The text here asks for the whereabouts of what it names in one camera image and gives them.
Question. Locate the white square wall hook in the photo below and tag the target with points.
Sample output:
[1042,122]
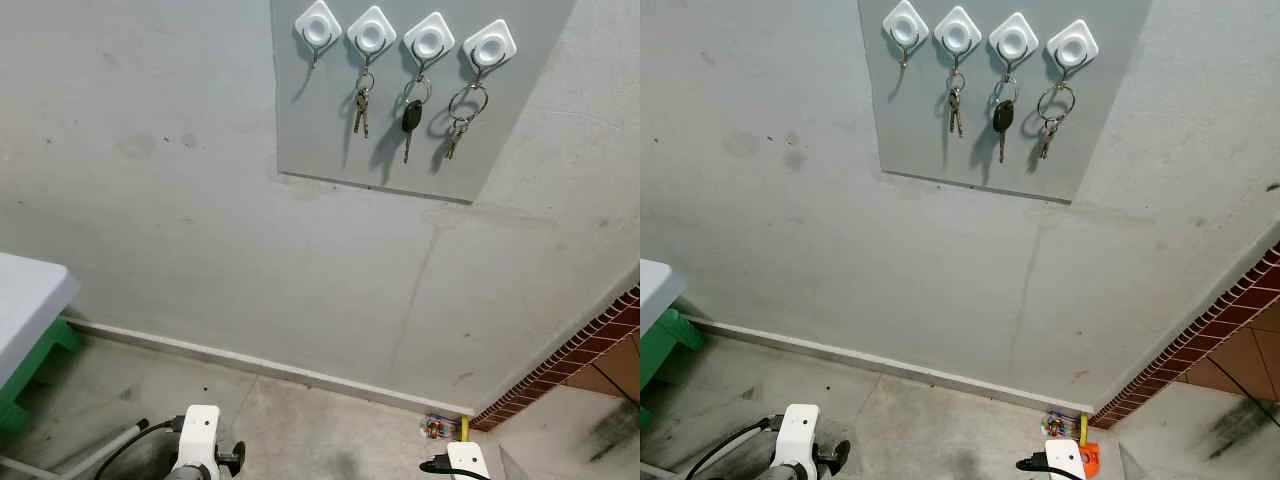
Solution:
[429,40]
[957,35]
[490,47]
[318,25]
[1014,42]
[1072,48]
[905,25]
[371,35]

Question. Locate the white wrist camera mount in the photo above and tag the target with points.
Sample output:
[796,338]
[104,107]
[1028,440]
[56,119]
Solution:
[797,435]
[198,435]
[468,462]
[1064,460]

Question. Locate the orange plastic piece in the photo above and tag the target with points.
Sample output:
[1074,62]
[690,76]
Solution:
[1090,460]

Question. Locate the red brick tile border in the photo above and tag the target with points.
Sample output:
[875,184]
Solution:
[560,358]
[1190,336]

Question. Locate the grey wall board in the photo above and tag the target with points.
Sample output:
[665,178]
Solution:
[320,130]
[915,130]

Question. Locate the small silver key bunch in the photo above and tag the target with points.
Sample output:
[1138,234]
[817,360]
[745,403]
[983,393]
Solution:
[956,106]
[361,106]

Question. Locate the colourful small packet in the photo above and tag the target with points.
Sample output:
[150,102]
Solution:
[432,427]
[1058,425]

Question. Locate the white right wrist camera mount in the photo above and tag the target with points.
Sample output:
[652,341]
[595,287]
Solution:
[468,462]
[1064,460]

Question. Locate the green plastic stool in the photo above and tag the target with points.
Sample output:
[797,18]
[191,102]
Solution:
[660,350]
[30,375]

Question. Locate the white table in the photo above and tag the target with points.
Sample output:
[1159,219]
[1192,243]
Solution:
[25,300]
[655,290]

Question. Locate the grey skirting strip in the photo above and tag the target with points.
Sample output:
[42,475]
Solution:
[260,364]
[900,362]

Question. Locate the black car key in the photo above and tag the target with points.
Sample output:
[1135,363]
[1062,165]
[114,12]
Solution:
[1003,117]
[411,117]

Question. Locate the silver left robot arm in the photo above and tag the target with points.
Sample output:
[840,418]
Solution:
[790,474]

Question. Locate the yellow small object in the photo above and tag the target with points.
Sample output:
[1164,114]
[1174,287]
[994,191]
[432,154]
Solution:
[1085,428]
[466,428]

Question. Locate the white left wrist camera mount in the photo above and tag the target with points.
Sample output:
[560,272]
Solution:
[198,435]
[797,435]

